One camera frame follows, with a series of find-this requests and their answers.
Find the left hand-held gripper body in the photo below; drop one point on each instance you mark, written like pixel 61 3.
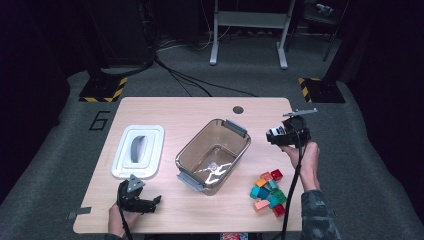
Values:
pixel 128 198

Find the pink toy block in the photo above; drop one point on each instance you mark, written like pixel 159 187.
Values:
pixel 261 205

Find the cyan toy block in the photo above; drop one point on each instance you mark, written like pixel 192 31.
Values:
pixel 255 191

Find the green toy block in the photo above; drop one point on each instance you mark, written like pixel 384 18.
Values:
pixel 280 196

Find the red toy block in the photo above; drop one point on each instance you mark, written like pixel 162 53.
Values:
pixel 279 210
pixel 276 174

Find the person's left hand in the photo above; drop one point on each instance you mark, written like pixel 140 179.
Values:
pixel 118 223

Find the person's right hand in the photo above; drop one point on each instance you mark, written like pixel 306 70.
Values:
pixel 308 160

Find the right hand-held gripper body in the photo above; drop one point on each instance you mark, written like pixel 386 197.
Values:
pixel 296 133

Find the black cabinet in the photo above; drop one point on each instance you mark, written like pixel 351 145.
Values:
pixel 123 33

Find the grey metal desk frame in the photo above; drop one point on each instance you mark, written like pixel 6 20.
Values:
pixel 250 19

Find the red patterned item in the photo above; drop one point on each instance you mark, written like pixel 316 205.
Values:
pixel 231 236

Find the round dark table grommet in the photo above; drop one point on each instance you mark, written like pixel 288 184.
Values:
pixel 238 109

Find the grey device on stand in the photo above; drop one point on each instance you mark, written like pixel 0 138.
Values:
pixel 324 9

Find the grey tape strip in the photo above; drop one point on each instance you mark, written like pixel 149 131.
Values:
pixel 81 211

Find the orange toy block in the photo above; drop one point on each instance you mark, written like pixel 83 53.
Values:
pixel 261 182

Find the dark teal toy block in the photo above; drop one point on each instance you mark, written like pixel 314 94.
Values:
pixel 264 192

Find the coral toy block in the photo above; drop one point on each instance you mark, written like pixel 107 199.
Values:
pixel 266 175

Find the black yellow striped base plate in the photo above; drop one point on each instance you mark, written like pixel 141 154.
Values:
pixel 100 90
pixel 325 91

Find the clear brown storage box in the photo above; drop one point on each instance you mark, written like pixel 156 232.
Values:
pixel 195 156

